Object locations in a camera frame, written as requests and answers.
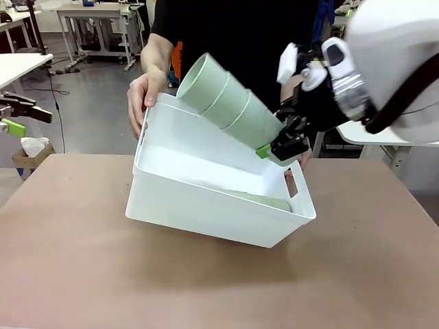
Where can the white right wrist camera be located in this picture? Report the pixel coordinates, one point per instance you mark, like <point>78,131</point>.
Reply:
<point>287,63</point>

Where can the white table with rounded corner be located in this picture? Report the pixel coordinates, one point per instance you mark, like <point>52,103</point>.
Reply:
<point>20,66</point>

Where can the person's left hand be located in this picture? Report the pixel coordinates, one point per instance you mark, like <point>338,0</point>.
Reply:
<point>305,157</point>

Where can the white plastic basket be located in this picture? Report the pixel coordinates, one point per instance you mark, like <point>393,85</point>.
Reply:
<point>205,212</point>

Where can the white plastic bag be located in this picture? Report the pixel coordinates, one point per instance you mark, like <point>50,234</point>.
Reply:
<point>32,145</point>

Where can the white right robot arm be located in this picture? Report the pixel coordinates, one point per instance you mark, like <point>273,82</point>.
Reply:
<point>394,34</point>

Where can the person's right hand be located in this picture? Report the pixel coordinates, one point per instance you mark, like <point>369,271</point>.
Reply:
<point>140,96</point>

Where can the person in black T-shirt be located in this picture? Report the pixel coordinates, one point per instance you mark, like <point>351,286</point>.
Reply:
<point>240,34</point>

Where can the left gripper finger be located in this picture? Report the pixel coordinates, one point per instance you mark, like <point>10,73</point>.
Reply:
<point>20,101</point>
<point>13,127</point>

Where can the black metal pole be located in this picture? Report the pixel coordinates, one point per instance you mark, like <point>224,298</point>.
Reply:
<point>36,27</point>

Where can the white metal frame desk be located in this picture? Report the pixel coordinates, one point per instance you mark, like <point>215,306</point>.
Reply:
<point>92,12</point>

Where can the white desk with dark legs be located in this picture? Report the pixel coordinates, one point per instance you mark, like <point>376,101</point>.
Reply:
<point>13,17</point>

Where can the blue jacket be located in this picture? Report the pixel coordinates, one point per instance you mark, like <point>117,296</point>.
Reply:
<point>322,13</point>

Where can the mannequin yellow jacket orange shorts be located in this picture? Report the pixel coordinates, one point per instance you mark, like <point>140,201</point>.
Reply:
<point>176,65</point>

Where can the person's right forearm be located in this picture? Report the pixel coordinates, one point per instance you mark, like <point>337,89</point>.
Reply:
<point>154,55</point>

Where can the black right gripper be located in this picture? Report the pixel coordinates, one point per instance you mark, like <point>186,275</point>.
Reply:
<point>322,106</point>

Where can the white side table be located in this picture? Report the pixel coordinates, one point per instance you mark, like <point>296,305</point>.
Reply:
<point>363,135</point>

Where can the brown cardboard box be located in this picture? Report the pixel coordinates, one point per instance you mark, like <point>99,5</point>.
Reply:
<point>24,164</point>

